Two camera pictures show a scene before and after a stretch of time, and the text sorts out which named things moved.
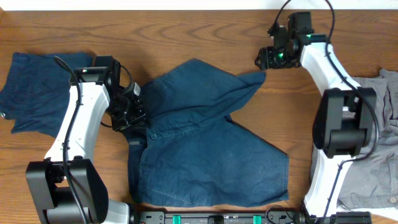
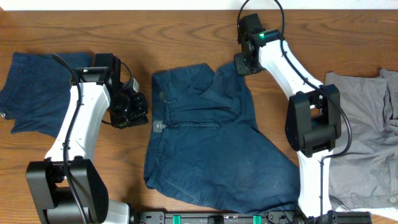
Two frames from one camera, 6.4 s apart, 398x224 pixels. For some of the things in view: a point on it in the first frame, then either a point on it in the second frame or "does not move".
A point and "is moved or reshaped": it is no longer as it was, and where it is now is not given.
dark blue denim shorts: [187, 153] is moved or reshaped
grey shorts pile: [372, 182] does not move
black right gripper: [267, 60] → [241, 68]
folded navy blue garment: [36, 94] does not move
